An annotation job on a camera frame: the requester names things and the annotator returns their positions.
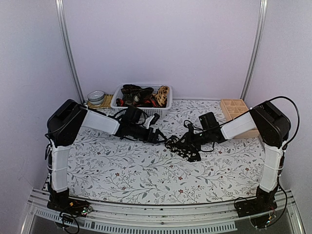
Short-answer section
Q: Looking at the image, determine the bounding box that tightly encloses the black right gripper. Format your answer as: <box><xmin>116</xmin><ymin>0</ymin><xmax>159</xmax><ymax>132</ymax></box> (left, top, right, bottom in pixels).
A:
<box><xmin>177</xmin><ymin>129</ymin><xmax>212</xmax><ymax>152</ymax></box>

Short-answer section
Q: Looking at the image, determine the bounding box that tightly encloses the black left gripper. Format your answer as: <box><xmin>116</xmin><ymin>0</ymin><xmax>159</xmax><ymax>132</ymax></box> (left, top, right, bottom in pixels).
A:
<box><xmin>130</xmin><ymin>123</ymin><xmax>168</xmax><ymax>144</ymax></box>

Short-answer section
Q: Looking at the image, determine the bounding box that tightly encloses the black white floral tie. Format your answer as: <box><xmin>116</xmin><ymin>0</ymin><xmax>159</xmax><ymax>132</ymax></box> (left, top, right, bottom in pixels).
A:
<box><xmin>165</xmin><ymin>135</ymin><xmax>201</xmax><ymax>162</ymax></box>

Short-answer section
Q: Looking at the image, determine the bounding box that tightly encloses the white plastic basket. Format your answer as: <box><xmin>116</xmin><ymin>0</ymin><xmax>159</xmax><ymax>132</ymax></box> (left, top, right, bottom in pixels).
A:
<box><xmin>110</xmin><ymin>84</ymin><xmax>173</xmax><ymax>118</ymax></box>

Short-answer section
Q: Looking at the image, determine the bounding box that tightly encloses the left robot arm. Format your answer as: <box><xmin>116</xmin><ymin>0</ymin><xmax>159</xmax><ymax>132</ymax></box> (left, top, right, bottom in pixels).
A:
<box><xmin>45</xmin><ymin>99</ymin><xmax>167</xmax><ymax>212</ymax></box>

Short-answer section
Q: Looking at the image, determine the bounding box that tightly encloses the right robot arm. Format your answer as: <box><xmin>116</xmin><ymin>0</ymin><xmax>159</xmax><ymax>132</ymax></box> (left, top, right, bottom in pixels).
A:
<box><xmin>167</xmin><ymin>99</ymin><xmax>293</xmax><ymax>217</ymax></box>

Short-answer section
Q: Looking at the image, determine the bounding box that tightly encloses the red navy striped tie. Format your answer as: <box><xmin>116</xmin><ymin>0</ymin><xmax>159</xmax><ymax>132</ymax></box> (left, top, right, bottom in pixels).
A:
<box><xmin>116</xmin><ymin>97</ymin><xmax>160</xmax><ymax>108</ymax></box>

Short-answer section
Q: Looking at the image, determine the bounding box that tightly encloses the yellow beetle print tie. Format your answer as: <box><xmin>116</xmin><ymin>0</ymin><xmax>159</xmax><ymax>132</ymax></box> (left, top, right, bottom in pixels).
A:
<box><xmin>155</xmin><ymin>86</ymin><xmax>170</xmax><ymax>107</ymax></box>

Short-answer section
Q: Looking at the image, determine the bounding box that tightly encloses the dark floral brown tie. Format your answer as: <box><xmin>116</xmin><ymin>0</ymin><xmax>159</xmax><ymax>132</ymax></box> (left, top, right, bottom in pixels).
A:
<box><xmin>121</xmin><ymin>84</ymin><xmax>154</xmax><ymax>99</ymax></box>

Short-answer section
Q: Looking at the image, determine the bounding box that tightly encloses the wooden divided box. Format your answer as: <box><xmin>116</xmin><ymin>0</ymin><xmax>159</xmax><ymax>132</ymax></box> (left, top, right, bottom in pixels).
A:
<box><xmin>220</xmin><ymin>99</ymin><xmax>259</xmax><ymax>139</ymax></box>

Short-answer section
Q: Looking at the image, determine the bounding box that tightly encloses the woven bamboo mat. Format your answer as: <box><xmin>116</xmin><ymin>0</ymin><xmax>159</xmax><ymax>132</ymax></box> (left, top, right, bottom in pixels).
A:
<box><xmin>86</xmin><ymin>94</ymin><xmax>113</xmax><ymax>109</ymax></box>

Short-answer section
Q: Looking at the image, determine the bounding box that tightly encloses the patterned ceramic bowl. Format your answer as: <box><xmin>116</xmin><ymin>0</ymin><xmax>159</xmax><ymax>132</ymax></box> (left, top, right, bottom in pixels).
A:
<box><xmin>87</xmin><ymin>90</ymin><xmax>105</xmax><ymax>106</ymax></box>

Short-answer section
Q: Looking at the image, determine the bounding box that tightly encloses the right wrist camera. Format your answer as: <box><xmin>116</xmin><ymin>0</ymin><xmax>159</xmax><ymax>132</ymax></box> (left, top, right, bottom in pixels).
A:
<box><xmin>183</xmin><ymin>120</ymin><xmax>195</xmax><ymax>134</ymax></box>

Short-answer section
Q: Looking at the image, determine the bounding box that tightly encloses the front aluminium rail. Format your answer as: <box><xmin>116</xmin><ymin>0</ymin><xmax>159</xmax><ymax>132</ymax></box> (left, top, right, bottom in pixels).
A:
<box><xmin>21</xmin><ymin>189</ymin><xmax>305</xmax><ymax>234</ymax></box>

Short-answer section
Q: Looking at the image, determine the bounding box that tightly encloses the right aluminium frame post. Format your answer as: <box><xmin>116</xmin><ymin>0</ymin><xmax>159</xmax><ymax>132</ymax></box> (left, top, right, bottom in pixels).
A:
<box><xmin>240</xmin><ymin>0</ymin><xmax>268</xmax><ymax>100</ymax></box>

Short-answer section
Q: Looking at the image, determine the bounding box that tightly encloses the aluminium frame post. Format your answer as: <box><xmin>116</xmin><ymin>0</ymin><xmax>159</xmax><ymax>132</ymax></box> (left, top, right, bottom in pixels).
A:
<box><xmin>240</xmin><ymin>0</ymin><xmax>268</xmax><ymax>100</ymax></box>
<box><xmin>55</xmin><ymin>0</ymin><xmax>85</xmax><ymax>103</ymax></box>

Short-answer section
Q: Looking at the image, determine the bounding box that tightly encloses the left aluminium frame post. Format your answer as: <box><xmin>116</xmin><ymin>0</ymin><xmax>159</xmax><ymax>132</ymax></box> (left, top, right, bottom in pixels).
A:
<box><xmin>55</xmin><ymin>0</ymin><xmax>85</xmax><ymax>103</ymax></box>

